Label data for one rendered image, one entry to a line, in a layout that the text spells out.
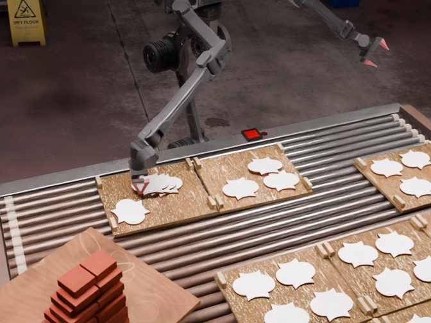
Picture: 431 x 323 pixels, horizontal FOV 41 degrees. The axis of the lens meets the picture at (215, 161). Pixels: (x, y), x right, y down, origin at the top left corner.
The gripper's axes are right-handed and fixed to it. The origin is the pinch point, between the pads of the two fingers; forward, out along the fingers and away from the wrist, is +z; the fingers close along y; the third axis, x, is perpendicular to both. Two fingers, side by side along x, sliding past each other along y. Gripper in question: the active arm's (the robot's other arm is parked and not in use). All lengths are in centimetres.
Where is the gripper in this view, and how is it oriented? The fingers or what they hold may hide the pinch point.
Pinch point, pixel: (138, 184)
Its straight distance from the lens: 233.9
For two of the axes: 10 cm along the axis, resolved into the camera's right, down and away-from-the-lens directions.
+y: -2.6, -5.8, 7.8
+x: -9.7, 1.1, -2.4
